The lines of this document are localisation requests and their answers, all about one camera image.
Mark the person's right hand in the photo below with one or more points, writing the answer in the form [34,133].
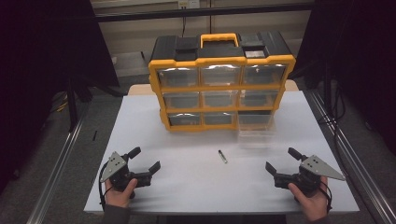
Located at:
[311,202]

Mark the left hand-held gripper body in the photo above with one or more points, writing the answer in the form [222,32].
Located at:
[124,174]

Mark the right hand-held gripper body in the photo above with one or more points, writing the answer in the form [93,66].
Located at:
[306,177]

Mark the yellow and black drawer organizer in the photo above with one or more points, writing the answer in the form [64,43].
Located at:
[221,56]

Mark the person's left hand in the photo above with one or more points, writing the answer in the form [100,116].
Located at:
[120,194]

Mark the black horizontal bar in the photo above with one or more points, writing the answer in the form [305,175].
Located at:
[202,12]

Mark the black curtain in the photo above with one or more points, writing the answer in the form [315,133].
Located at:
[358,56]
[40,62]

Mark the small black strip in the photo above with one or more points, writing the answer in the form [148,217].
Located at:
[95,135]

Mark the clear plastic drawer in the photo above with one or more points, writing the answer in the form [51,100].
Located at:
[256,129]

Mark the black metal stand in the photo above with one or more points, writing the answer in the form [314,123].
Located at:
[73,102]

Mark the white wall outlet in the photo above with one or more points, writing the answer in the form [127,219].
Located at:
[188,3]

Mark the aluminium floor rail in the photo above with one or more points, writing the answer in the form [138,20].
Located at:
[351,149]
[54,174]

